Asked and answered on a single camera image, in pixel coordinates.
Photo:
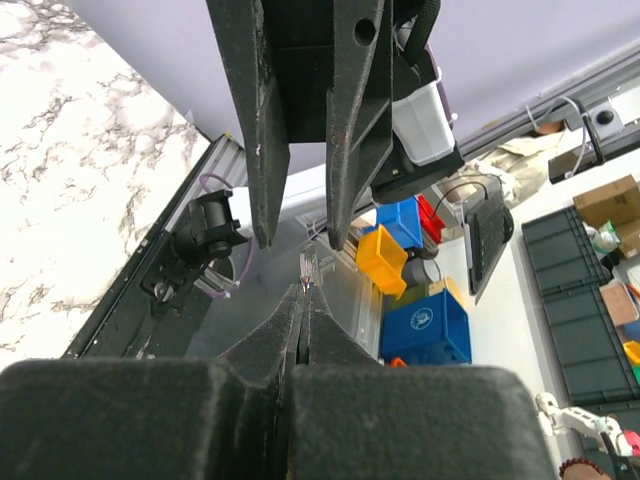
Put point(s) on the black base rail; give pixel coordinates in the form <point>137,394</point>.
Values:
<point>143,314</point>

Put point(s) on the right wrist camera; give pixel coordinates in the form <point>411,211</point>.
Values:
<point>421,125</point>

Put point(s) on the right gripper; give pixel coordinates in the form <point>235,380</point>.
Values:
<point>339,66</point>

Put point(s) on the silver key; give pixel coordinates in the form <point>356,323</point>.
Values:
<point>314,268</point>

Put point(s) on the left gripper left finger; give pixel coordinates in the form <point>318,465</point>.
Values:
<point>152,419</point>

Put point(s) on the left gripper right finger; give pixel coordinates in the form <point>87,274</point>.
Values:
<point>353,418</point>

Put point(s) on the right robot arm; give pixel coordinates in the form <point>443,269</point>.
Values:
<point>220,220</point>

